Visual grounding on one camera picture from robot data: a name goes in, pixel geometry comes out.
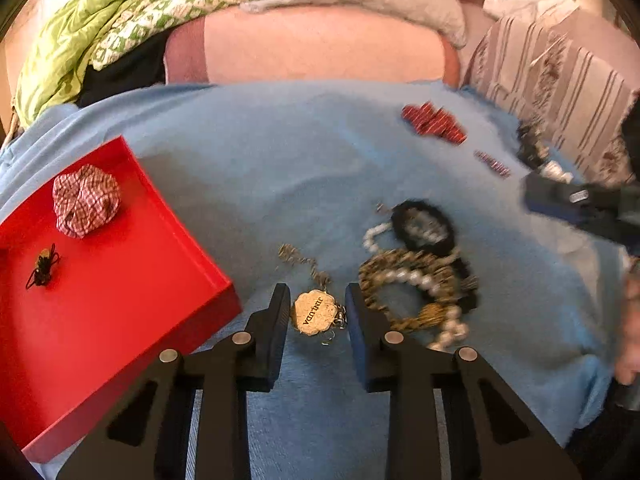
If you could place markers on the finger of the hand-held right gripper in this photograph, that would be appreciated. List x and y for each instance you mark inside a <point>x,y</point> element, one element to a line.
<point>550,195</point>

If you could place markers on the blue blanket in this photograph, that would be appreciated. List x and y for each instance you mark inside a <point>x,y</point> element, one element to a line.
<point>280,160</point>

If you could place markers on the black scrunchie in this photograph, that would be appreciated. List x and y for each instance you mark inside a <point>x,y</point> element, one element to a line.
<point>400,211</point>

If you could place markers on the black cloth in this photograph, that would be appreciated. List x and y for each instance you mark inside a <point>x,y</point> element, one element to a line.
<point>130,75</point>

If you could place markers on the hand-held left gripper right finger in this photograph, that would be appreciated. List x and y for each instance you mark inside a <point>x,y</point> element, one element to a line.
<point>357,340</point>

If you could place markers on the striped floral pillow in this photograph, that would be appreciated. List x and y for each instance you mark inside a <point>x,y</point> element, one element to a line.
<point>560,80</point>

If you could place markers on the person's right hand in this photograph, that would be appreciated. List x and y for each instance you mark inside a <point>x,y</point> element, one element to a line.
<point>629,335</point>

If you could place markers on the pink pillow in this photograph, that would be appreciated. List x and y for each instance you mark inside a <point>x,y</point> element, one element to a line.
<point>310,45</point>

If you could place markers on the red striped hair bow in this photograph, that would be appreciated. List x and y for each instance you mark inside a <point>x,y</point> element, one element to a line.
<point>432,120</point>

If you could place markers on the black and white bead jewelry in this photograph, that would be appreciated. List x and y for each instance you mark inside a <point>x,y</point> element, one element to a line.
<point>532,147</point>

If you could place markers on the black spider hair clip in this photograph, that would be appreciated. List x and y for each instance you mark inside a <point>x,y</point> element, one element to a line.
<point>44,265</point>

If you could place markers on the red tray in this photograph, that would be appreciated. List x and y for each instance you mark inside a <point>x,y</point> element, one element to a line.
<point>115,300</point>

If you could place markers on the small red striped hair clip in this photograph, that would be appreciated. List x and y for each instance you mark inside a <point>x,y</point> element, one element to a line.
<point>492,163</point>

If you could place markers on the red checkered scrunchie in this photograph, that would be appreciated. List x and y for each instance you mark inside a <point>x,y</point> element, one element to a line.
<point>85,200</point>

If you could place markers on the green comforter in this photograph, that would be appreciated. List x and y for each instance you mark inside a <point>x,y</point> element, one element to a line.
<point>100,5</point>

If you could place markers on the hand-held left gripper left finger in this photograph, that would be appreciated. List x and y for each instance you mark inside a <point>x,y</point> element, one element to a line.
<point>277,335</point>

